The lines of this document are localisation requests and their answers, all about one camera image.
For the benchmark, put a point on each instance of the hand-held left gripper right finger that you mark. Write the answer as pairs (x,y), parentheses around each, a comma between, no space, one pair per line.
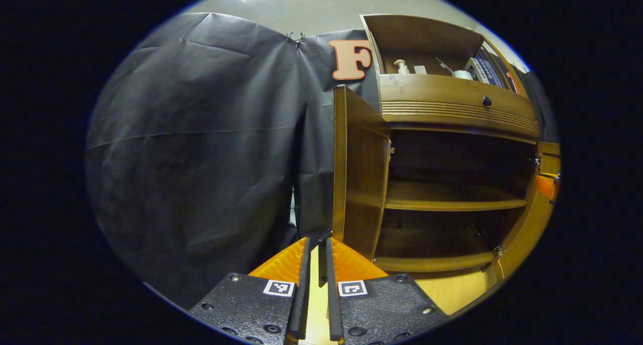
(332,305)

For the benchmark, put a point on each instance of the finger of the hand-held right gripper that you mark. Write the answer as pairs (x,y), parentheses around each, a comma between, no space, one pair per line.
(545,187)

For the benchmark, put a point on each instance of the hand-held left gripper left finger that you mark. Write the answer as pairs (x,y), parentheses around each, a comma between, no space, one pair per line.
(304,295)

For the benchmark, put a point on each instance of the wooden cabinet door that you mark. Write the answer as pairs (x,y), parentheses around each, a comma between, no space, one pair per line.
(527,224)
(359,184)

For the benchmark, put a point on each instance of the wooden double-door shoe cabinet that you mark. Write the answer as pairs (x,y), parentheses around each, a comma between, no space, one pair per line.
(427,33)

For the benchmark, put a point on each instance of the metal door hinge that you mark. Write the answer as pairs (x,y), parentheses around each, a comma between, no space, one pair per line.
(536,160)

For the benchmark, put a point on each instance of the wooden inner shelf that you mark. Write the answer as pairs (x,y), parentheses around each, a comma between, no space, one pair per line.
(442,197)

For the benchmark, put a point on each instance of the light blue book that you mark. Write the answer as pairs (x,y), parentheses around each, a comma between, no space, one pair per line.
(495,74)

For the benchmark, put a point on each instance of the dark blue book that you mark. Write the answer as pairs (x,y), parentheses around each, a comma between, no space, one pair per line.
(486,71)

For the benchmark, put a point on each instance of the pale green cup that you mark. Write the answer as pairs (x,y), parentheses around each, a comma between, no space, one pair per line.
(462,75)

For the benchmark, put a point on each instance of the wooden ribbed drawer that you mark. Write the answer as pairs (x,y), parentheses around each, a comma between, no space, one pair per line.
(432,91)

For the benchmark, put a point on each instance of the white brush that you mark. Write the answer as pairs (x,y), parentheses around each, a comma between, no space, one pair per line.
(444,65)

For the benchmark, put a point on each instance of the white rectangular box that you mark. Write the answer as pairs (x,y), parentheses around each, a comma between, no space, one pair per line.
(420,70)

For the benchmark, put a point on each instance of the black backdrop cloth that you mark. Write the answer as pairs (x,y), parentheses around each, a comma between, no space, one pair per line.
(191,159)

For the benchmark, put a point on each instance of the white pump bottle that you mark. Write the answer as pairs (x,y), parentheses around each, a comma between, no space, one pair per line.
(402,68)

